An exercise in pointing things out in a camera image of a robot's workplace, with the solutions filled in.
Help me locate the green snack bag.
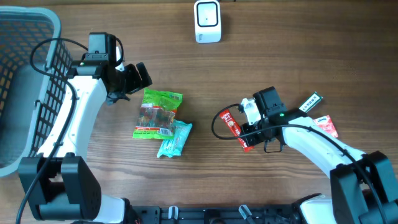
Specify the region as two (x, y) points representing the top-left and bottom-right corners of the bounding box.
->
(132, 88), (183, 140)

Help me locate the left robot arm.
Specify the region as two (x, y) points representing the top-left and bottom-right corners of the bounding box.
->
(18, 32), (152, 223)

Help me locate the black cable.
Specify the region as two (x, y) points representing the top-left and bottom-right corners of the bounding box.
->
(211, 103), (389, 224)
(15, 37), (91, 224)

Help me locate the right black cable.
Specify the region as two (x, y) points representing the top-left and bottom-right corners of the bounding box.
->
(211, 103), (389, 224)

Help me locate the dark grey plastic basket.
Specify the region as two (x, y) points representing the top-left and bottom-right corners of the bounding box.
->
(1, 6), (72, 177)

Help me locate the red Nescafe stick sachet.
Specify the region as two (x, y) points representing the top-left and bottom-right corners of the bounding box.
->
(219, 110), (254, 152)

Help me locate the red tissue pack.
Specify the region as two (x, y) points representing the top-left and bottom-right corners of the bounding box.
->
(313, 115), (338, 138)

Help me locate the mint green pack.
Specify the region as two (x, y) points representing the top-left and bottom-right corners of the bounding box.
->
(157, 120), (192, 158)

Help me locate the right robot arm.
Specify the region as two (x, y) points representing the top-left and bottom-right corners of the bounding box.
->
(239, 87), (397, 223)

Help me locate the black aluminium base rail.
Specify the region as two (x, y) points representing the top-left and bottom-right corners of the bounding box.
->
(123, 203), (306, 224)

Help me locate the white barcode scanner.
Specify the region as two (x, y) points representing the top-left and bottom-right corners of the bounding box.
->
(193, 0), (221, 44)

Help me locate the green white carton box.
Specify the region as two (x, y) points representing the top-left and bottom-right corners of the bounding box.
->
(299, 91), (323, 113)

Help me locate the left black cable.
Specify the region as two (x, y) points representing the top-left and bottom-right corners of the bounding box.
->
(15, 37), (91, 224)

